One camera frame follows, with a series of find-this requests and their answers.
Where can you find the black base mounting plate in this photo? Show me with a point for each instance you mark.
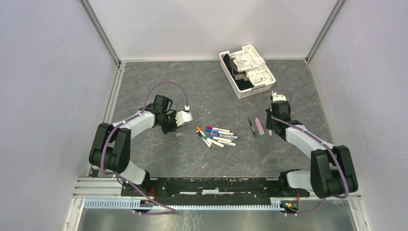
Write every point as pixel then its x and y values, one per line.
pixel 220 191

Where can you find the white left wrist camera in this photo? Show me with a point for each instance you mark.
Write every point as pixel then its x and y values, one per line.
pixel 183 117

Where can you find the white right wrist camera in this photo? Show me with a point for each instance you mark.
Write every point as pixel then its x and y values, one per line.
pixel 277 97

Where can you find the pink highlighter pen body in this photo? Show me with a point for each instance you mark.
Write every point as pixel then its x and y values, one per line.
pixel 259 126

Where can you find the aluminium frame rail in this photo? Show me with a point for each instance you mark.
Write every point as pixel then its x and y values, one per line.
pixel 113 94
pixel 332 187

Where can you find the crumpled white cloth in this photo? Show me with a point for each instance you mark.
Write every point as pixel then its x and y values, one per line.
pixel 247 59

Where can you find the white slotted cable duct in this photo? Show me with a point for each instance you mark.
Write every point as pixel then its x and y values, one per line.
pixel 138 204

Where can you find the black item in basket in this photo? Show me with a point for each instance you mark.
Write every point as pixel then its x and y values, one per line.
pixel 239 77

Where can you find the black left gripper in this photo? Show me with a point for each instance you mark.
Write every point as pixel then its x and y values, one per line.
pixel 166 130

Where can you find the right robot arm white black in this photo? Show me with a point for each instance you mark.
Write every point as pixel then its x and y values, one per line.
pixel 331 173

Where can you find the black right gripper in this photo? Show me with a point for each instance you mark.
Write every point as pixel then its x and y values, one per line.
pixel 268 125

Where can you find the orange capped white marker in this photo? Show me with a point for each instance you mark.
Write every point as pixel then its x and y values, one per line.
pixel 198 129

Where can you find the aluminium frame rail front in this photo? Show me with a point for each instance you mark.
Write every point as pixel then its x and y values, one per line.
pixel 332 187

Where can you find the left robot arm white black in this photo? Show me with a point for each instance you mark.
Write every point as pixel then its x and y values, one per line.
pixel 111 145

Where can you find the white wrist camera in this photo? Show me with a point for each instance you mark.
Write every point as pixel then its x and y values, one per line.
pixel 277 97
pixel 183 117

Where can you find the aluminium frame rail left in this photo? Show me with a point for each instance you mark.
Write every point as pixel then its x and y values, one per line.
pixel 113 94

